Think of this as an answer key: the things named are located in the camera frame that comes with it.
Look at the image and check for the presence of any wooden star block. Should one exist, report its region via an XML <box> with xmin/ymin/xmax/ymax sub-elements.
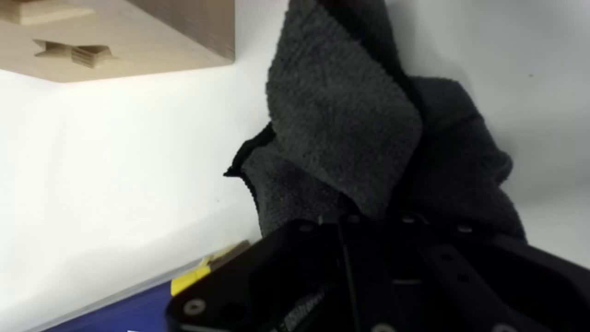
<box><xmin>32</xmin><ymin>39</ymin><xmax>117</xmax><ymax>69</ymax></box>

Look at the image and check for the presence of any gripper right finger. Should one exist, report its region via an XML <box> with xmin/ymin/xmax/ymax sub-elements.
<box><xmin>342</xmin><ymin>214</ymin><xmax>590</xmax><ymax>332</ymax></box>

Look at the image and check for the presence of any grey towel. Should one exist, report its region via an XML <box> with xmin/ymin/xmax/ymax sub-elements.
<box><xmin>223</xmin><ymin>0</ymin><xmax>527</xmax><ymax>241</ymax></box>

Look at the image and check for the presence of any yellow tape strip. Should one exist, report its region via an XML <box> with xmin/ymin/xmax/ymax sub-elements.
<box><xmin>170</xmin><ymin>241</ymin><xmax>251</xmax><ymax>296</ymax></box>

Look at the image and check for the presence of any wooden shape sorter box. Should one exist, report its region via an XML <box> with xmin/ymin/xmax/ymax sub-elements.
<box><xmin>0</xmin><ymin>0</ymin><xmax>236</xmax><ymax>84</ymax></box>

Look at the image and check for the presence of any wooden rectangular block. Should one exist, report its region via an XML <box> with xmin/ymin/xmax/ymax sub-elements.
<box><xmin>0</xmin><ymin>0</ymin><xmax>95</xmax><ymax>26</ymax></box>

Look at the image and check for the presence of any blue board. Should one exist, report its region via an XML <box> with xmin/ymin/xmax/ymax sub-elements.
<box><xmin>39</xmin><ymin>280</ymin><xmax>185</xmax><ymax>332</ymax></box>

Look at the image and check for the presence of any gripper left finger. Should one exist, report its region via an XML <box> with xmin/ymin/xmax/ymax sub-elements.
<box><xmin>165</xmin><ymin>219</ymin><xmax>356</xmax><ymax>332</ymax></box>

